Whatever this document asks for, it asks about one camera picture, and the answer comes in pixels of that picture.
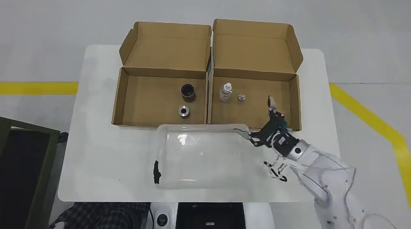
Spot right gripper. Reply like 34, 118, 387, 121
233, 95, 311, 163

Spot small white spray bottle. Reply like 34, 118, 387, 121
218, 82, 233, 103

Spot shallow cardboard box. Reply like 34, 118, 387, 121
110, 21, 213, 128
207, 18, 304, 132

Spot deep clear plastic tray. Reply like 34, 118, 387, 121
153, 123, 274, 191

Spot black metal bush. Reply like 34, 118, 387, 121
180, 83, 197, 103

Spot robot body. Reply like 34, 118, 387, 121
150, 201, 275, 229

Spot small black strip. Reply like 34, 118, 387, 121
153, 159, 162, 185

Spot person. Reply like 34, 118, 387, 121
48, 201, 151, 229

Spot dark green cart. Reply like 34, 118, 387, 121
0, 116, 69, 229

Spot thin white cable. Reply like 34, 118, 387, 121
361, 212, 398, 229

